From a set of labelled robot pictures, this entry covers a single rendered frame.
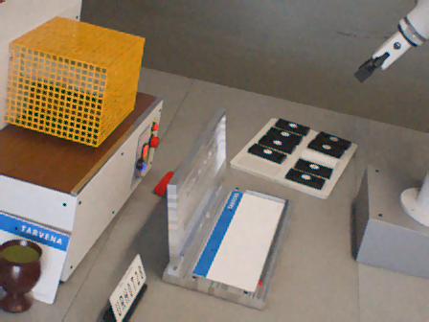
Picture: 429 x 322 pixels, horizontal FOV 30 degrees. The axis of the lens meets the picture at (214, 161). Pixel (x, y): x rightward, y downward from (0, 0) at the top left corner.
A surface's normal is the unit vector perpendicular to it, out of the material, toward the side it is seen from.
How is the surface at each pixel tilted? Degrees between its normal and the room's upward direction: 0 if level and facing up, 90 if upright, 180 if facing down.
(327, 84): 90
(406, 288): 0
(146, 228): 0
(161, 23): 90
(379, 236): 90
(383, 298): 0
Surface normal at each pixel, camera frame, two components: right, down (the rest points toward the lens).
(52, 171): 0.18, -0.88
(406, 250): -0.14, 0.40
